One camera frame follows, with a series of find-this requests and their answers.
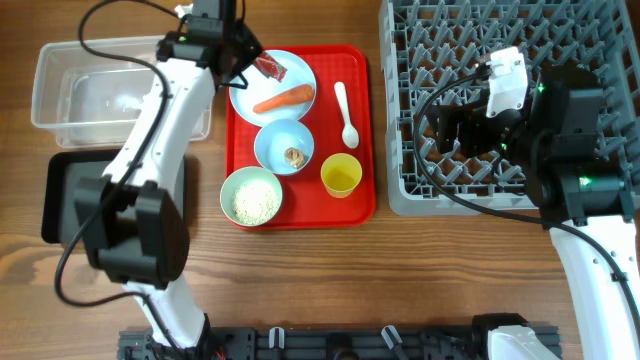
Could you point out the clear plastic bin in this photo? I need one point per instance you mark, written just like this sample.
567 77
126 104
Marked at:
84 100

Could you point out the brown food scrap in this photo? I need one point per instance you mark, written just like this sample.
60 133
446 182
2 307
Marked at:
295 157

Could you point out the orange carrot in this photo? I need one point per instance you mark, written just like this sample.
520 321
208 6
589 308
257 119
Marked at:
294 96

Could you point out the light blue bowl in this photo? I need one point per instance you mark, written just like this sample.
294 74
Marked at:
274 139

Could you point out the white rice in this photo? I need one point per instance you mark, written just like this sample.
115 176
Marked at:
254 203

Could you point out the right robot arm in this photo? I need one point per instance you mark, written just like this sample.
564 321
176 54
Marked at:
584 201

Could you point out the red serving tray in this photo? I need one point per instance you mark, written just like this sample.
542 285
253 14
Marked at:
306 203

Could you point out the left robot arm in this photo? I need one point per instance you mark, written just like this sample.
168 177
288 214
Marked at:
129 224

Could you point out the light blue plate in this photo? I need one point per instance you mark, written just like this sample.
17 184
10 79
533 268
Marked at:
261 88

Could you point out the black tray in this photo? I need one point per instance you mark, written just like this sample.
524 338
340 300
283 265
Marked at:
65 169

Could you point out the yellow cup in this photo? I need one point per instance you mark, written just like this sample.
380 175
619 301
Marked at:
341 173

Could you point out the white plastic spoon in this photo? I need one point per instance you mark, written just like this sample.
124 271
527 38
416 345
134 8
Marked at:
350 135

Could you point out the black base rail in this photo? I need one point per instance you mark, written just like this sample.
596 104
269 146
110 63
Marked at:
431 342

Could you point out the green bowl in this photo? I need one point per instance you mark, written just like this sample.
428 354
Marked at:
240 177

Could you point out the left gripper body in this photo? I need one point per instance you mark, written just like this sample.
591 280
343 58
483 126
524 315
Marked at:
246 47

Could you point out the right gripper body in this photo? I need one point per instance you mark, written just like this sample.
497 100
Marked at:
447 129

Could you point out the red snack wrapper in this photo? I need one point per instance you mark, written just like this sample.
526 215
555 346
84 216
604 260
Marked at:
268 66

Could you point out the grey dishwasher rack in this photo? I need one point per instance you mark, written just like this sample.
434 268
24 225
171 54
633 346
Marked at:
426 44

